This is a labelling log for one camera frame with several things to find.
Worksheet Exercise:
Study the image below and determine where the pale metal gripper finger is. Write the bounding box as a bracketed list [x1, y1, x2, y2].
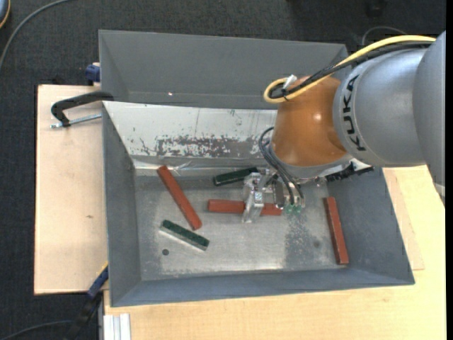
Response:
[241, 186, 256, 224]
[251, 191, 265, 220]

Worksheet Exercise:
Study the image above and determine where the red-brown flat block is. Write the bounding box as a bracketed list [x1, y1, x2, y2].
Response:
[156, 165, 203, 231]
[322, 196, 350, 265]
[207, 199, 283, 217]

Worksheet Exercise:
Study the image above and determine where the grey metal bin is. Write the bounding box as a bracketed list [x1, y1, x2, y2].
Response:
[98, 29, 415, 307]

